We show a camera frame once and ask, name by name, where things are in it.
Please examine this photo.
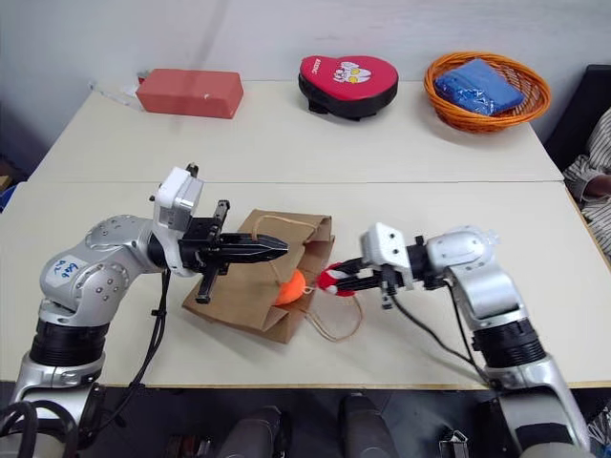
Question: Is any dark rounded shape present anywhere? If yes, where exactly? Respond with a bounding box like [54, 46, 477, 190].
[337, 392, 400, 458]
[221, 405, 289, 458]

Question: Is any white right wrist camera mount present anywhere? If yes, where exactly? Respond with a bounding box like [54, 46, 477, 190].
[358, 222, 414, 290]

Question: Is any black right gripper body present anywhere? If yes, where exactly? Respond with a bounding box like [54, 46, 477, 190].
[368, 263, 414, 311]

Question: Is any red rectangular box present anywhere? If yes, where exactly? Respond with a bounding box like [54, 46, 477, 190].
[135, 68, 245, 121]

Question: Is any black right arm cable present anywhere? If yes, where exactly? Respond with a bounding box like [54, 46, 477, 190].
[390, 280, 503, 388]

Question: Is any brown paper bag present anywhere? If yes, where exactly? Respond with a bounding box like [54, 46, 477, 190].
[180, 208, 365, 344]

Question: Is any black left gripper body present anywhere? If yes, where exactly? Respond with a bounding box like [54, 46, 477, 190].
[179, 199, 235, 304]

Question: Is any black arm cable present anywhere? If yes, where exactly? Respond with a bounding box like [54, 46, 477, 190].
[390, 280, 503, 388]
[75, 269, 174, 433]

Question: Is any blue folded cloth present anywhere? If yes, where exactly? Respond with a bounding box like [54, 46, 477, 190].
[434, 57, 527, 117]

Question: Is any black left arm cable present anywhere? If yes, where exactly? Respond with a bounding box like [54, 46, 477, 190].
[75, 269, 174, 433]

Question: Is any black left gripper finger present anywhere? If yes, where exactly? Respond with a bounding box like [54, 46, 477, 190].
[221, 233, 291, 252]
[221, 249, 290, 266]

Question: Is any person in striped shirt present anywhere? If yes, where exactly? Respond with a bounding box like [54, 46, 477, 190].
[561, 107, 611, 257]

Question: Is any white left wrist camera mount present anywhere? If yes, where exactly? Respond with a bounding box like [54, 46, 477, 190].
[150, 164, 206, 279]

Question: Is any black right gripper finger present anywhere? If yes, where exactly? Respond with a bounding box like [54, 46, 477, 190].
[332, 257, 384, 275]
[335, 277, 384, 294]

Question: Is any metal buckle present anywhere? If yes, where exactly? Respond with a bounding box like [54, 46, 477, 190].
[437, 428, 473, 458]

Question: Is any red heart-shaped punch pad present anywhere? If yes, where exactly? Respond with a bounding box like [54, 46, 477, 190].
[297, 54, 400, 123]

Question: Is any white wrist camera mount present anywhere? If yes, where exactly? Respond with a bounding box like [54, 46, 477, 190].
[358, 222, 414, 290]
[150, 164, 206, 279]

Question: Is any orange plush toy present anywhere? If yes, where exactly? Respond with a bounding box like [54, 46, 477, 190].
[273, 268, 307, 307]

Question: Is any black chair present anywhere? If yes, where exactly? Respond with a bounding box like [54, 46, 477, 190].
[543, 64, 611, 174]

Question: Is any black coiled cable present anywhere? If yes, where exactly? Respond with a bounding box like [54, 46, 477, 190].
[0, 400, 80, 458]

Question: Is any red and white plush toy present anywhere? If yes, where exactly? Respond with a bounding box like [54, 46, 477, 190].
[315, 263, 357, 299]

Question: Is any orange woven basket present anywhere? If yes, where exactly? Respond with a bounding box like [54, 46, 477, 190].
[423, 51, 553, 135]

